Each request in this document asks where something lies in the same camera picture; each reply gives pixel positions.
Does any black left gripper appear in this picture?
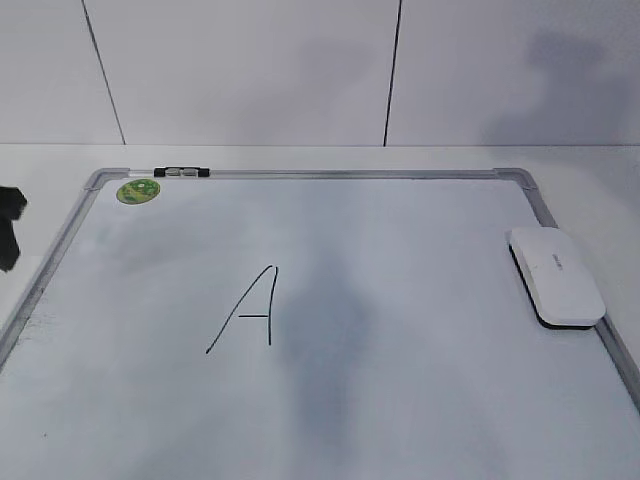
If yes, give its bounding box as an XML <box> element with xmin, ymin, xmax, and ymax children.
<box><xmin>0</xmin><ymin>186</ymin><xmax>28</xmax><ymax>272</ymax></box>

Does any white whiteboard eraser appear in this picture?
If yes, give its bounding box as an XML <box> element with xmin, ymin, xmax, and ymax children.
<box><xmin>507</xmin><ymin>227</ymin><xmax>606</xmax><ymax>329</ymax></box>

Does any round green magnet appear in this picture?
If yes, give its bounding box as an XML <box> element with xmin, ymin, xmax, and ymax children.
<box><xmin>116</xmin><ymin>179</ymin><xmax>161</xmax><ymax>205</ymax></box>

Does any black and clear board clip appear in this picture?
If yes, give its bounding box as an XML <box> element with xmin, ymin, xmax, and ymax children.
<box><xmin>153</xmin><ymin>167</ymin><xmax>211</xmax><ymax>178</ymax></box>

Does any white board with grey frame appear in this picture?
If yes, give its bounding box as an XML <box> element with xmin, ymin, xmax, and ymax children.
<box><xmin>1</xmin><ymin>169</ymin><xmax>639</xmax><ymax>479</ymax></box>

